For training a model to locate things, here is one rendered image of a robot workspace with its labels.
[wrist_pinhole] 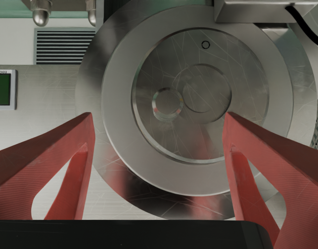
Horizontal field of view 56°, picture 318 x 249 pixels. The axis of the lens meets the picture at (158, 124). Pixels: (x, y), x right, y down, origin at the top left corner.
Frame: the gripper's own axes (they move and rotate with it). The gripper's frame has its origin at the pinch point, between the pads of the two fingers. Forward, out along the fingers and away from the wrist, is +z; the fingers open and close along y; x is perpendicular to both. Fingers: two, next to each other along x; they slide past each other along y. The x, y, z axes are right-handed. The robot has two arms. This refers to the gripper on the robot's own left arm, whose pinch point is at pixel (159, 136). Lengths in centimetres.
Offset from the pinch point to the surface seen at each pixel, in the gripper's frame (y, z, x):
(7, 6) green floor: 141, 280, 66
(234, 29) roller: -4.5, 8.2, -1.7
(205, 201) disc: -2.8, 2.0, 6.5
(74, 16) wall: 81, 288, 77
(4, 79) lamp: 26.1, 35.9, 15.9
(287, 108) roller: -7.6, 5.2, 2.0
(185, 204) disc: -1.6, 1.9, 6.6
